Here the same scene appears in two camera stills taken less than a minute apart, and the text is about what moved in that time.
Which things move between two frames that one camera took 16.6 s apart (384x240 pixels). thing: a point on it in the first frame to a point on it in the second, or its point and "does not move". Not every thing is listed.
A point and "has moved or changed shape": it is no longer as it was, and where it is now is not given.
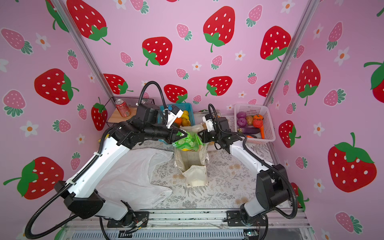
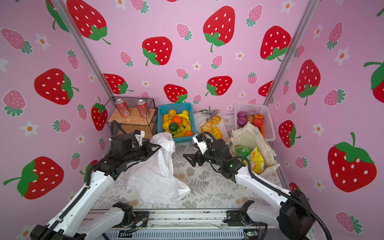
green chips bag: x=191 y=142 has moved or changed shape
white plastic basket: x=253 y=110 does not move
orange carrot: x=262 y=132 does not move
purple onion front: x=241 y=122 does not move
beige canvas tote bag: x=193 y=164 to x=250 y=136
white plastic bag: x=129 y=181 has moved or changed shape
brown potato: x=249 y=120 does not move
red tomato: x=257 y=123 does not move
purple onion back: x=241 y=114 does not move
